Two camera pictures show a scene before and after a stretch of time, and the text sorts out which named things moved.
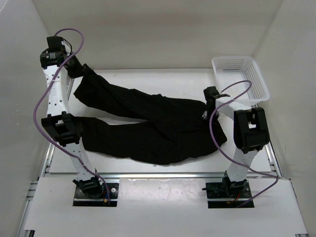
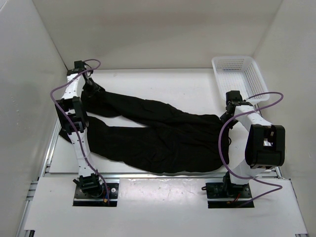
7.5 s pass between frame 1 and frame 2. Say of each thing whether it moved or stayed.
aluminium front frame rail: stayed
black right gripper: moved
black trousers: moved
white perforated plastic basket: stayed
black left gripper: moved
